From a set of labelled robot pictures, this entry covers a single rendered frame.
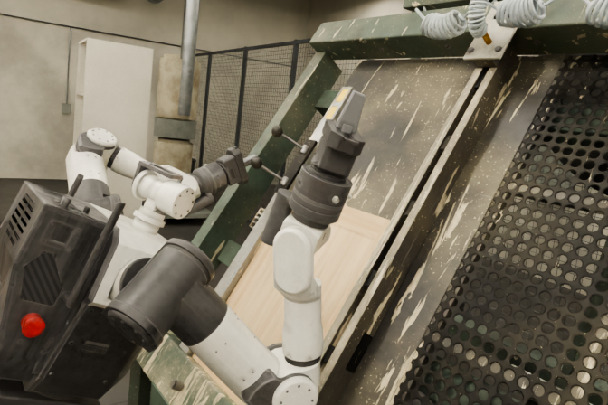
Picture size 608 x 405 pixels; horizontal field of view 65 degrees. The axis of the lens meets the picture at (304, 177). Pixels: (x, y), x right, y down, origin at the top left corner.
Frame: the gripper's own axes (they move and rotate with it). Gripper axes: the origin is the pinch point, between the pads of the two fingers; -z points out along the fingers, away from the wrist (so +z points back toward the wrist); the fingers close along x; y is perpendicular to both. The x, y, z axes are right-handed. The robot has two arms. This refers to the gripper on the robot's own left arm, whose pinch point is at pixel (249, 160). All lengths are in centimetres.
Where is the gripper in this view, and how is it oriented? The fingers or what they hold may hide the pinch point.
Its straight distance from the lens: 150.9
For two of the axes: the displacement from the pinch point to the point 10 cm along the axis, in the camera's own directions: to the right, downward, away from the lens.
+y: 6.1, 1.7, -7.7
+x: 2.3, 9.0, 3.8
